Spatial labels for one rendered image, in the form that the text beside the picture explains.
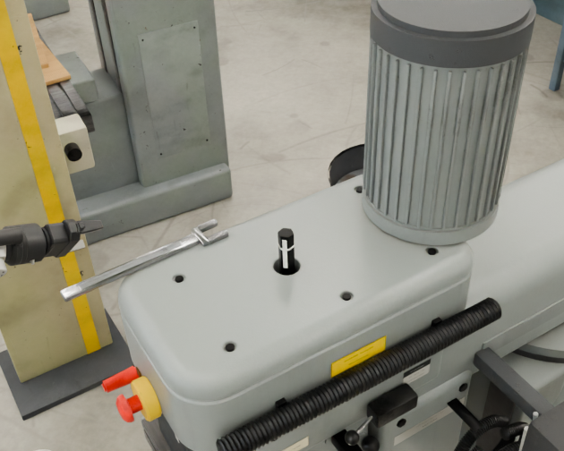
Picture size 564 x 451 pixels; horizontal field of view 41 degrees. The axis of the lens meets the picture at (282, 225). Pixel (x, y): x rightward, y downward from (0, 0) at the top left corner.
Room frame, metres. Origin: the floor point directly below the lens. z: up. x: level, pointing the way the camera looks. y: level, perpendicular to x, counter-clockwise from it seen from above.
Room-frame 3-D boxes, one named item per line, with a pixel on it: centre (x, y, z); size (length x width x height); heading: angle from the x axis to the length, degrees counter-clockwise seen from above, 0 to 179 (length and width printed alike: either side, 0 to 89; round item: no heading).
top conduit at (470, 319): (0.65, -0.11, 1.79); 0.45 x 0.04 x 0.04; 120
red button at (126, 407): (0.64, 0.21, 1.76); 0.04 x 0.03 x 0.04; 30
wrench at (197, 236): (0.78, 0.19, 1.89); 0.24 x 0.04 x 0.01; 122
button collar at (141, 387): (0.65, 0.19, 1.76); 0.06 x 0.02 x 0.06; 30
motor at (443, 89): (0.89, -0.22, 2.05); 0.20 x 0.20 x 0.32
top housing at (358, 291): (0.77, -0.02, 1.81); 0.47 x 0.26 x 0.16; 120
